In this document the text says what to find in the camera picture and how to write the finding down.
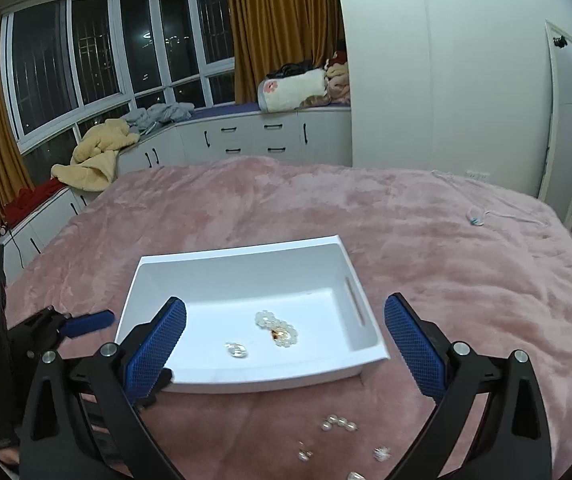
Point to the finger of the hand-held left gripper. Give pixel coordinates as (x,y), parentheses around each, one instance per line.
(88,322)

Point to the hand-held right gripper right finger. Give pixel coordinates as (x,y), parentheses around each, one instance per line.
(413,347)

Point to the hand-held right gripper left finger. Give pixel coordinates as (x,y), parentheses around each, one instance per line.
(156,350)

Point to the pearl earrings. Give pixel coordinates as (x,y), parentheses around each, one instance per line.
(236,350)

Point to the pearl cluster earring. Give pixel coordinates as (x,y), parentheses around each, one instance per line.
(338,422)

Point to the white plastic storage box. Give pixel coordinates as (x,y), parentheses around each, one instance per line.
(266,280)

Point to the small crystal earring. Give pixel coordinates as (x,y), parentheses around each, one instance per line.
(305,454)

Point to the pink fleece blanket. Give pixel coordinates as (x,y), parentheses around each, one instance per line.
(416,240)

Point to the red cloth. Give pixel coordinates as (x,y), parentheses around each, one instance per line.
(31,202)

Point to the yellow fleece blanket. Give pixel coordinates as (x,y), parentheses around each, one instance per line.
(96,155)

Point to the grey clothes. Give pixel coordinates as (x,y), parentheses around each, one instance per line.
(161,114)

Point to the white window seat cabinet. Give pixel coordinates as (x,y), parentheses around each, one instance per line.
(246,135)

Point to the purple seat cushion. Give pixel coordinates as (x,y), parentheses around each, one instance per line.
(231,108)

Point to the white framed bay window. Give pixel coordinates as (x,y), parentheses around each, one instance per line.
(41,60)

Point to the white door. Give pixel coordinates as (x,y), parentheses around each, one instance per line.
(566,125)

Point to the pink folded blankets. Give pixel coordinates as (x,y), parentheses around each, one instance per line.
(338,87)

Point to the white flowered folded blanket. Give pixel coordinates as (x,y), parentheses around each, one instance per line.
(293,90)

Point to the dark clothes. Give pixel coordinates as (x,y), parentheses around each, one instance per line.
(293,68)

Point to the black door hook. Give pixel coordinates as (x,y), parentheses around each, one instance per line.
(560,40)

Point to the wide mustard curtain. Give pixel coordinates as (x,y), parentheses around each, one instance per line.
(281,20)

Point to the white wall socket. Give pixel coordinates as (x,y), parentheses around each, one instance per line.
(478,175)

